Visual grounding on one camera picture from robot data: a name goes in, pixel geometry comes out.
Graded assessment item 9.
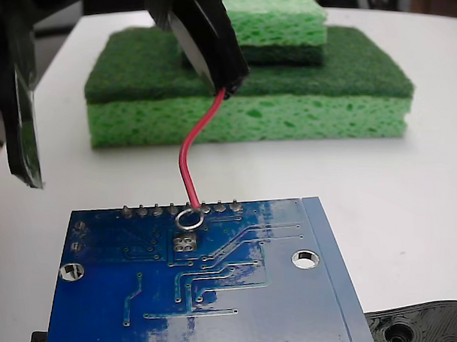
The red wire with metal loop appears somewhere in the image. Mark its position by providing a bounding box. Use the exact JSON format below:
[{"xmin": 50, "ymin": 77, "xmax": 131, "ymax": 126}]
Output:
[{"xmin": 175, "ymin": 85, "xmax": 227, "ymax": 233}]

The blue printed circuit board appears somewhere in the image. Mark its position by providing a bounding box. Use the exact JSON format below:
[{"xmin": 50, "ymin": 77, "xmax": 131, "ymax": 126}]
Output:
[{"xmin": 46, "ymin": 187, "xmax": 386, "ymax": 342}]

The small green scouring sponge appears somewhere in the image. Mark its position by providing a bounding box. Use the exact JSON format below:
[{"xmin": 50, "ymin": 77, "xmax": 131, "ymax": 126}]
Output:
[{"xmin": 181, "ymin": 0, "xmax": 329, "ymax": 69}]

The large green scouring sponge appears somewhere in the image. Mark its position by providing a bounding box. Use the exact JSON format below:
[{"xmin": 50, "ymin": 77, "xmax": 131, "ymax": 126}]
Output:
[{"xmin": 81, "ymin": 16, "xmax": 417, "ymax": 160}]

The black plastic part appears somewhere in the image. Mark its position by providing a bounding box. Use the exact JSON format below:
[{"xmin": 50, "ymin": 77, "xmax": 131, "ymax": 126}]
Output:
[{"xmin": 29, "ymin": 283, "xmax": 457, "ymax": 342}]

